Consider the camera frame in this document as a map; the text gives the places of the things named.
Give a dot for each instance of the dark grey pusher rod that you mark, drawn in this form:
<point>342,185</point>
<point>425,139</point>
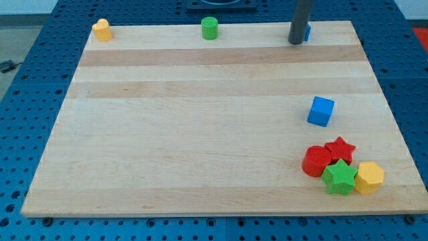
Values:
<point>300,21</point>

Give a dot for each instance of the blue triangle block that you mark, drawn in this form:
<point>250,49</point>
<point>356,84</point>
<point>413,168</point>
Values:
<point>307,33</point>

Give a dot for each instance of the blue cube block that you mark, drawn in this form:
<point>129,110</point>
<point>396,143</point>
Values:
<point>321,111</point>

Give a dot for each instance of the green cylinder block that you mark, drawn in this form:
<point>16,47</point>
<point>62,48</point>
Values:
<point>209,28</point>

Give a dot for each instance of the red star block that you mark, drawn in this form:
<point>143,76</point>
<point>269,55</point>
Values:
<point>340,149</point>

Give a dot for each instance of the red cylinder block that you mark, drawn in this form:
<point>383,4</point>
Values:
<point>315,160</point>

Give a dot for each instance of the green star block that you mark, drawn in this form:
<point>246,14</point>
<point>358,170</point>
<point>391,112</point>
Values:
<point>339,178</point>

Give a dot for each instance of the yellow hexagon block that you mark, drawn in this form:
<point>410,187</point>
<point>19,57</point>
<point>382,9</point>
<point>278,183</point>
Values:
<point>369,178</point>

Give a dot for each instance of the wooden board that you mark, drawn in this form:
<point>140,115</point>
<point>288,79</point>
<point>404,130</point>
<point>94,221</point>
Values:
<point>159,122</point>

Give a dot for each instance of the yellow heart block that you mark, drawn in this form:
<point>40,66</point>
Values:
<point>102,30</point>

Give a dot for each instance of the black device on floor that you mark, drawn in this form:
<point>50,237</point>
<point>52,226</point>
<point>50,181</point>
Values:
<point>7,66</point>

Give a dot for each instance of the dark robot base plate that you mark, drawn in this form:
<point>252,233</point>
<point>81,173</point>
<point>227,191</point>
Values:
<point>220,5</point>

